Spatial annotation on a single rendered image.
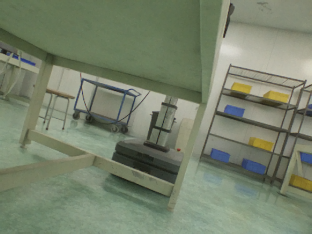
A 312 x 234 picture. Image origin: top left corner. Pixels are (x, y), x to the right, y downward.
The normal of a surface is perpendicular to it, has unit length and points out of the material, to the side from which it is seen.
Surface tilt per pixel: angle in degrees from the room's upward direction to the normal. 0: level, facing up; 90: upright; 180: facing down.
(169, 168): 90
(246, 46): 90
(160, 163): 90
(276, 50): 90
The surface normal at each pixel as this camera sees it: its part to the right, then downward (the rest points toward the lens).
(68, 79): -0.26, -0.05
